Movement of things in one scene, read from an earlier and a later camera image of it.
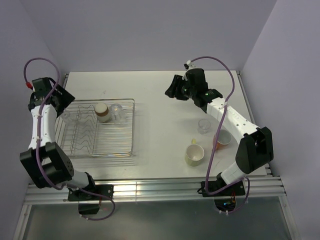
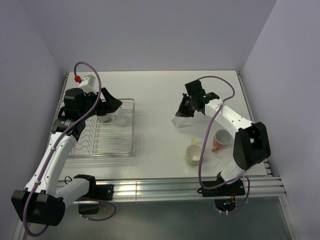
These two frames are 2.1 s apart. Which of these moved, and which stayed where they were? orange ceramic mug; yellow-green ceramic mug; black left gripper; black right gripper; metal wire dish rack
Moved: black right gripper; black left gripper
Stayed: orange ceramic mug; metal wire dish rack; yellow-green ceramic mug
